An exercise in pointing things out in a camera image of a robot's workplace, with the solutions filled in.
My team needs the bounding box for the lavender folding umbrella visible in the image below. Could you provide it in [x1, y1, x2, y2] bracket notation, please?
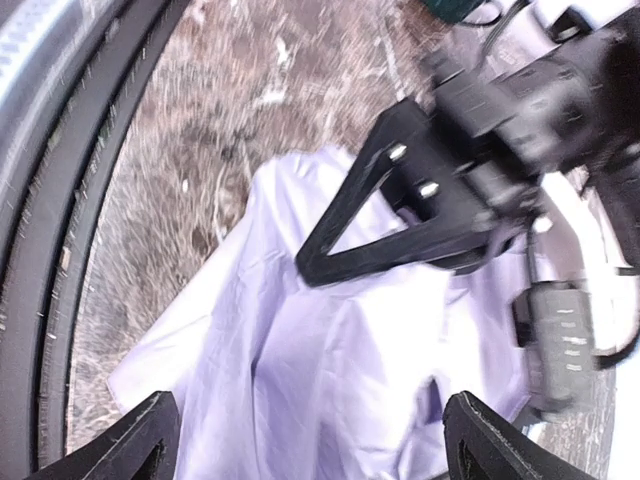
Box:
[108, 146, 528, 479]

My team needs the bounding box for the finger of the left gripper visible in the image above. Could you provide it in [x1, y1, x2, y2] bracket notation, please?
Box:
[296, 98, 493, 287]

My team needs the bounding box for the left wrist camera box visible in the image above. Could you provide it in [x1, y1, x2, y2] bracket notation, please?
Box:
[512, 281, 595, 421]

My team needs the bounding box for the grey slotted cable duct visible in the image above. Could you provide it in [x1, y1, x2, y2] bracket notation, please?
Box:
[1, 1, 83, 102]

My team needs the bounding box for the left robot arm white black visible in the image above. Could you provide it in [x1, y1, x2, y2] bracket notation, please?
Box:
[296, 7, 639, 286]

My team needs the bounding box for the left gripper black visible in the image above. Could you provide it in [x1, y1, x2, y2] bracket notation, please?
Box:
[424, 49, 601, 231]

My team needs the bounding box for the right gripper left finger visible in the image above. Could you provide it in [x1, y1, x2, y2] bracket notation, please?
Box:
[27, 391, 180, 480]

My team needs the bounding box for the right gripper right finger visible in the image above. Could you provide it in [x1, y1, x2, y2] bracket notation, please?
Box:
[443, 391, 590, 480]

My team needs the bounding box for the black front table rail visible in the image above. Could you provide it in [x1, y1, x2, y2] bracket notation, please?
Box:
[1, 1, 186, 479]

